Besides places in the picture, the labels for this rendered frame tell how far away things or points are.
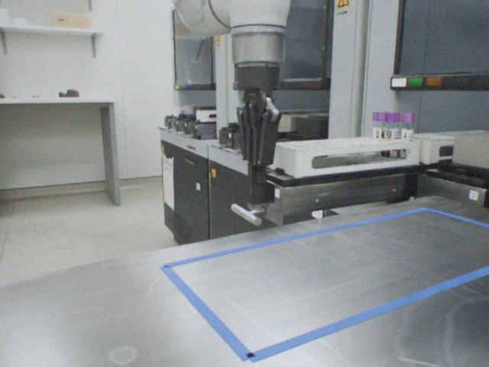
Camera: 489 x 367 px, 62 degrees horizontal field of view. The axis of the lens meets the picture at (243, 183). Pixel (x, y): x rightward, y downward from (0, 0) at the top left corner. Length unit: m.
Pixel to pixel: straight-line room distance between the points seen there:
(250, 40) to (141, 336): 0.51
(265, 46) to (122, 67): 3.57
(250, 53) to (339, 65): 0.53
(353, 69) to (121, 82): 3.27
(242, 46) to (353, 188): 0.32
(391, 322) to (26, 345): 0.22
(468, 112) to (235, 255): 0.93
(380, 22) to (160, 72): 3.37
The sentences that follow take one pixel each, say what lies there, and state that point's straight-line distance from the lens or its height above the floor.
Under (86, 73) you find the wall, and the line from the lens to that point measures 4.15.
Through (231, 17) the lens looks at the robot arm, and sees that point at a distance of 0.71.
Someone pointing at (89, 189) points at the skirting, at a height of 0.03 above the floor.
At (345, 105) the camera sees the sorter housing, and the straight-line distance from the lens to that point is 1.14.
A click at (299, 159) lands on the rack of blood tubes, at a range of 0.71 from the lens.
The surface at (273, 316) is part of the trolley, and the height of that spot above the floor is 0.82.
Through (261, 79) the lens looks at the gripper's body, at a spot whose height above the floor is 0.98.
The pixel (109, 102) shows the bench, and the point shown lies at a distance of 3.51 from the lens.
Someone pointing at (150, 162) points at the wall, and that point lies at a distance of 4.30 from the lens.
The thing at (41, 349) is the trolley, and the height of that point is 0.82.
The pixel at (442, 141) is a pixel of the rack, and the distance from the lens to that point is 0.94.
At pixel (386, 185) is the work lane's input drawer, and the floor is 0.79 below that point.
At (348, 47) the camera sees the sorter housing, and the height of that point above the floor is 1.07.
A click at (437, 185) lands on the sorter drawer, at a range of 0.82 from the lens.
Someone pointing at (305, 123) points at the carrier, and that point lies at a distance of 1.27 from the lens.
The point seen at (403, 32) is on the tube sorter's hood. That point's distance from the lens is 1.00.
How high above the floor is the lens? 0.96
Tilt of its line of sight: 13 degrees down
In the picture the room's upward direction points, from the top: straight up
